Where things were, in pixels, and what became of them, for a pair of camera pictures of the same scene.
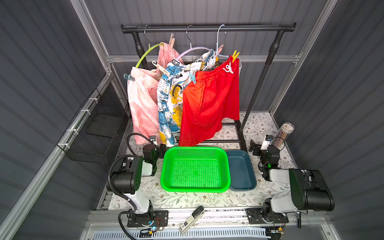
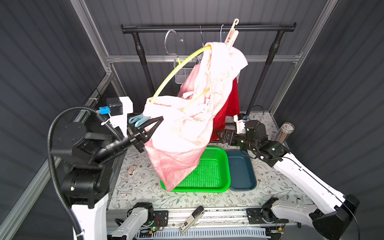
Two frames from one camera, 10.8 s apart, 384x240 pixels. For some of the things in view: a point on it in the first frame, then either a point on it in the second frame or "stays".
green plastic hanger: [146, 50] -> [170, 70]
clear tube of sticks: [283, 133] stays
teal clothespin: [129, 77] -> [138, 119]
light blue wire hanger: [217, 54] -> [220, 32]
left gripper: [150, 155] -> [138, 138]
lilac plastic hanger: [191, 48] -> [201, 37]
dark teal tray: [242, 178] stays
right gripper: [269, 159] -> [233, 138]
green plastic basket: [195, 169] stays
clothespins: [172, 41] -> [231, 39]
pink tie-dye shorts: [143, 96] -> [176, 127]
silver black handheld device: [188, 225] stays
